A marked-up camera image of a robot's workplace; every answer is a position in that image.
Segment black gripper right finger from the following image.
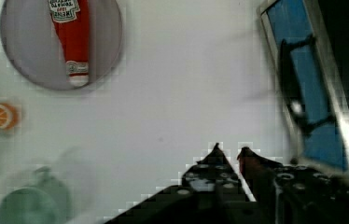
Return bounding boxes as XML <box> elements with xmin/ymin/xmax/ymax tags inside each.
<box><xmin>237</xmin><ymin>147</ymin><xmax>349</xmax><ymax>224</ymax></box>

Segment orange slice toy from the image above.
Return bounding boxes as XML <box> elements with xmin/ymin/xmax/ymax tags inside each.
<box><xmin>0</xmin><ymin>103</ymin><xmax>19</xmax><ymax>130</ymax></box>

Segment green plastic cup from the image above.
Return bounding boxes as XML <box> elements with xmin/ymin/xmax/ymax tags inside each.
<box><xmin>0</xmin><ymin>166</ymin><xmax>73</xmax><ymax>224</ymax></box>

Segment grey round plate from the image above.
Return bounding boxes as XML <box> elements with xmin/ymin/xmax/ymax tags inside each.
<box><xmin>0</xmin><ymin>0</ymin><xmax>123</xmax><ymax>91</ymax></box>

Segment red plush ketchup bottle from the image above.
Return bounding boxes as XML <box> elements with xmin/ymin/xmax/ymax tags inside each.
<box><xmin>48</xmin><ymin>0</ymin><xmax>90</xmax><ymax>88</ymax></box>

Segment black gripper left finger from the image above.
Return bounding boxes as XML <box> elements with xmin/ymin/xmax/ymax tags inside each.
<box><xmin>105</xmin><ymin>145</ymin><xmax>257</xmax><ymax>224</ymax></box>

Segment black toaster oven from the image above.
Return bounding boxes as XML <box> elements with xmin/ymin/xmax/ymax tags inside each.
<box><xmin>257</xmin><ymin>0</ymin><xmax>349</xmax><ymax>183</ymax></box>

